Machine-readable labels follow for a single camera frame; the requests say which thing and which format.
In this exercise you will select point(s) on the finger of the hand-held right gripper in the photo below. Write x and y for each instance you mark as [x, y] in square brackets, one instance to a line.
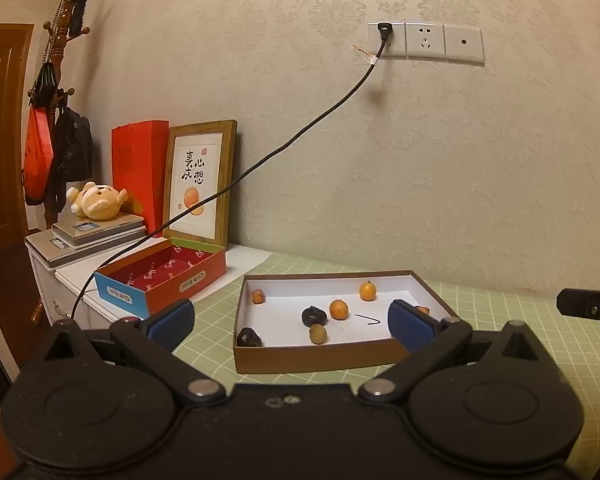
[580, 302]

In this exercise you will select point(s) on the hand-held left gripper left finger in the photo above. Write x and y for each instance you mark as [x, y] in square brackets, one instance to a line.
[172, 320]

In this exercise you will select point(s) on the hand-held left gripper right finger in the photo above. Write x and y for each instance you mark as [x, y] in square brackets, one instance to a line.
[407, 325]

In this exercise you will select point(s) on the small orange-brown fruit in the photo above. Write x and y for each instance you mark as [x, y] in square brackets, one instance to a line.
[258, 296]
[421, 310]

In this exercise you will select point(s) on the orange mandarin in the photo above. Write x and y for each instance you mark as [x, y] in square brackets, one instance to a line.
[338, 309]
[367, 290]

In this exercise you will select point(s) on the dark brown round fruit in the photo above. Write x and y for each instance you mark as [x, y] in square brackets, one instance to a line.
[249, 337]
[314, 316]

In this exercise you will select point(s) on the small tan round fruit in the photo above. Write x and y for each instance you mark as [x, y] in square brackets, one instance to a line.
[318, 333]

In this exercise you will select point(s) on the brown box with white inside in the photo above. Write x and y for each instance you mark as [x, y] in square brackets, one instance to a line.
[290, 310]

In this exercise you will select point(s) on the orange-red open box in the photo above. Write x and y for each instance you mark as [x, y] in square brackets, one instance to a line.
[170, 300]

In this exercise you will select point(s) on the green grid tablecloth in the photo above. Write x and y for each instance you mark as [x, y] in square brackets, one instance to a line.
[505, 305]

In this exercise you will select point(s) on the white cabinet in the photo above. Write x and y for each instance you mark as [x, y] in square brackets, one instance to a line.
[80, 280]

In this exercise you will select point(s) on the grey thin book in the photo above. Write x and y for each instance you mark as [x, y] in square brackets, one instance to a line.
[100, 230]

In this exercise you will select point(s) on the grey large book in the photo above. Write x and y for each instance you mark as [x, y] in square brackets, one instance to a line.
[55, 252]

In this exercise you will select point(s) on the plush toy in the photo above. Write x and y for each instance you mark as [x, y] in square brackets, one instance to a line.
[97, 202]

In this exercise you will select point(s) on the red paper bag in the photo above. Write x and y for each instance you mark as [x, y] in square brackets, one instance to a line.
[140, 170]

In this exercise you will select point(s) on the black hanging bag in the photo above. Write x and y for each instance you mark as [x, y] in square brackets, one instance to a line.
[72, 150]

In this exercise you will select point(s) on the red hanging bag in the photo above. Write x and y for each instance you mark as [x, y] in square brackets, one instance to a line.
[37, 160]

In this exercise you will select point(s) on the brown wooden door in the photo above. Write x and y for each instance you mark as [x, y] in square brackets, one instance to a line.
[0, 135]

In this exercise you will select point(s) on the black hanging pouch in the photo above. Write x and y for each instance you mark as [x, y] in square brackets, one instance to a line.
[44, 85]

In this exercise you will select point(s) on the wooden coat rack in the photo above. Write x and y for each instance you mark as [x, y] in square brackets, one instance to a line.
[62, 35]

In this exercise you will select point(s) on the black hanging cloth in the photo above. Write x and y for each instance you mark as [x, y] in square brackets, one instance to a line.
[79, 10]

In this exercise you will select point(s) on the wooden picture frame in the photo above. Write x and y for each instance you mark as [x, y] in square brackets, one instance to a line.
[200, 185]

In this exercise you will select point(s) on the white wall plate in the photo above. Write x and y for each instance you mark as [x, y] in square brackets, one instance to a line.
[463, 44]

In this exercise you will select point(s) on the white wall socket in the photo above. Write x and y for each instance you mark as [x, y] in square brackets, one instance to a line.
[424, 41]
[397, 42]

